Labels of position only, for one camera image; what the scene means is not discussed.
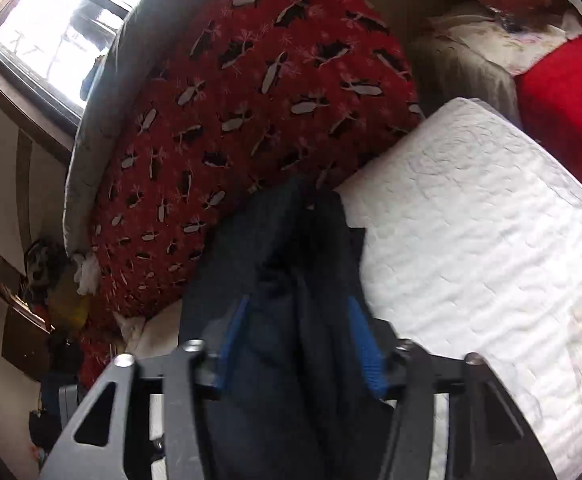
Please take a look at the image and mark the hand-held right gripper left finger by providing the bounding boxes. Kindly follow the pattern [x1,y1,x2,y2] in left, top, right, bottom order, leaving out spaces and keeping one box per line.
[38,295,252,480]

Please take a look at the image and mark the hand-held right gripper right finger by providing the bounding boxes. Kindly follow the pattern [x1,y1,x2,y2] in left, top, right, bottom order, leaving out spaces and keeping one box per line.
[346,296,559,480]

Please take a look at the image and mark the red cushion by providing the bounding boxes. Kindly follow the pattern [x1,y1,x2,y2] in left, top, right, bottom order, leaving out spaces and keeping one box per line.
[515,35,582,196]

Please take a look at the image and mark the yellow box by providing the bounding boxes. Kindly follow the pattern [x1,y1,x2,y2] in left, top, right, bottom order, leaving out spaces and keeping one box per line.
[46,280,92,332]

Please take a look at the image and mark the white quilted bed cover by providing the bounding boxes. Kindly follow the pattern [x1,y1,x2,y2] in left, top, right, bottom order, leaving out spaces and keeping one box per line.
[333,97,582,466]

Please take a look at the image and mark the white papers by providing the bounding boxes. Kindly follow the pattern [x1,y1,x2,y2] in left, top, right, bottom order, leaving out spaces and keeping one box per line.
[114,302,184,358]

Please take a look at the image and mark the black and white patterned cloth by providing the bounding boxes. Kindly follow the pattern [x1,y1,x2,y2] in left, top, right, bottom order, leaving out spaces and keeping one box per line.
[24,240,67,306]

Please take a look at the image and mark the red penguin print blanket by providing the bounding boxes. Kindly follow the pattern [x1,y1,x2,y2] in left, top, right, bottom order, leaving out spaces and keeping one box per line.
[78,0,424,391]

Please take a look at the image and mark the white plastic bag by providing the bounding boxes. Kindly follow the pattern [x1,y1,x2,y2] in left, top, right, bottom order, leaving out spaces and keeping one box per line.
[74,252,103,296]

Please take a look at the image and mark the dark wooden furniture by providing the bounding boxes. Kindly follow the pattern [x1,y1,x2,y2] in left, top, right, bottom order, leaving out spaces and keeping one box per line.
[1,300,54,382]

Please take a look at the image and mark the window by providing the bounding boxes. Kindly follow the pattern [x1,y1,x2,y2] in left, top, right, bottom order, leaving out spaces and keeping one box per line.
[0,0,133,132]

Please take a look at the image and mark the grey pillow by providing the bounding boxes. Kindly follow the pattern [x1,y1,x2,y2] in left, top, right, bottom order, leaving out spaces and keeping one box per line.
[62,0,242,256]

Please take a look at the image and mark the white floral sheet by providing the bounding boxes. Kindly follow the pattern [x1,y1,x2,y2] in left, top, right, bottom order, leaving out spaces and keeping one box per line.
[423,2,582,77]

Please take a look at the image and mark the navy zip jacket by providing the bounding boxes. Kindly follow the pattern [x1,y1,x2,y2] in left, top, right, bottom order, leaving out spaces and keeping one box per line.
[178,175,407,480]

